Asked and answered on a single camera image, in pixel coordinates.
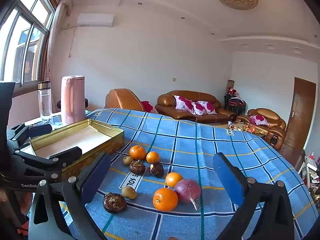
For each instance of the white air conditioner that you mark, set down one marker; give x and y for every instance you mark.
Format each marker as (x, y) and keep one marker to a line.
(95, 20)

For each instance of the brown leather lounge chair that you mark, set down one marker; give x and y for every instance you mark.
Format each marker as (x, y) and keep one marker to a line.
(120, 100)

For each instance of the brown leather armchair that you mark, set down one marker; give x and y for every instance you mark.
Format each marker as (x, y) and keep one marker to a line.
(265, 112)

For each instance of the small orange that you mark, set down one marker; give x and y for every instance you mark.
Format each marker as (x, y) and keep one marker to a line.
(152, 157)

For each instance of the large orange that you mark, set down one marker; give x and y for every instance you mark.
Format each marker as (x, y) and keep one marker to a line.
(165, 199)

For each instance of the pile of household clutter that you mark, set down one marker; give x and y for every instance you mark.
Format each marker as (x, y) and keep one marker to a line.
(311, 170)

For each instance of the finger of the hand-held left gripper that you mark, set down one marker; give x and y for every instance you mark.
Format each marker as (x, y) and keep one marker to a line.
(55, 161)
(37, 130)

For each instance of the dark brown mangosteen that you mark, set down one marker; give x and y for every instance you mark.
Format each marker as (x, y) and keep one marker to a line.
(156, 170)
(114, 203)
(137, 167)

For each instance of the white conduit pipe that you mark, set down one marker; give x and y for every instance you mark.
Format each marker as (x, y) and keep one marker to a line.
(72, 42)

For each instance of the gold metal tin box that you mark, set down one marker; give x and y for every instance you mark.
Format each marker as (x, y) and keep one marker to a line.
(75, 137)

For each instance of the beige curtain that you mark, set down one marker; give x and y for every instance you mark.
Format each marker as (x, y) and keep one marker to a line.
(53, 30)

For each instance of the red pillow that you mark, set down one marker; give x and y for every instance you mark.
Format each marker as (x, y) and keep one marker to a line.
(147, 106)

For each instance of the mandarin with green stem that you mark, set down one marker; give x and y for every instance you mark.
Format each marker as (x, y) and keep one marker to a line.
(137, 153)

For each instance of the tall patterned vase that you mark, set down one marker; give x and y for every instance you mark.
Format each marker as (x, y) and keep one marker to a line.
(230, 84)

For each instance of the white floral pillow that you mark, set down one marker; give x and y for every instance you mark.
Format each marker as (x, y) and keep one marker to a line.
(183, 102)
(260, 120)
(203, 107)

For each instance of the blue plaid blanket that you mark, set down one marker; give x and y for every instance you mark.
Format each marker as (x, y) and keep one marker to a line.
(200, 142)

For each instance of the medium orange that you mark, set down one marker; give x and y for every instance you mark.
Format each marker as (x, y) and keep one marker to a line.
(173, 179)

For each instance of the brown leather sofa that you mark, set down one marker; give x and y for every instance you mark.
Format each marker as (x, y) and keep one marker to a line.
(200, 96)

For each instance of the stacked black chairs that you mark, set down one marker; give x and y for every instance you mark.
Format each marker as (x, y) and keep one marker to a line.
(235, 103)

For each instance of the brown kiwi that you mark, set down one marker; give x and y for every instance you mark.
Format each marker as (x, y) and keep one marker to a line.
(129, 193)
(128, 160)

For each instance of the brown wooden door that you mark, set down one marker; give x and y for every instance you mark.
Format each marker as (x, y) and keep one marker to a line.
(297, 120)

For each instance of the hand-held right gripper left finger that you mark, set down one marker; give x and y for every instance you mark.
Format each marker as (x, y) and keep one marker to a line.
(93, 180)

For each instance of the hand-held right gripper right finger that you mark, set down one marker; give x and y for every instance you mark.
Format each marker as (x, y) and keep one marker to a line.
(225, 172)

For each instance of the pink electric kettle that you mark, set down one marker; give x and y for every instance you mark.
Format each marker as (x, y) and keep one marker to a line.
(72, 100)

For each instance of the clear glass bottle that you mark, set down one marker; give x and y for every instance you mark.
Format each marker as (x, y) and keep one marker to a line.
(45, 102)

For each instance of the window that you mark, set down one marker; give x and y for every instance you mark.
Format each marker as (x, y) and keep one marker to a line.
(32, 37)

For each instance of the black round stool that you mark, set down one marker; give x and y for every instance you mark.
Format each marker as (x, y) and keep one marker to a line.
(87, 102)

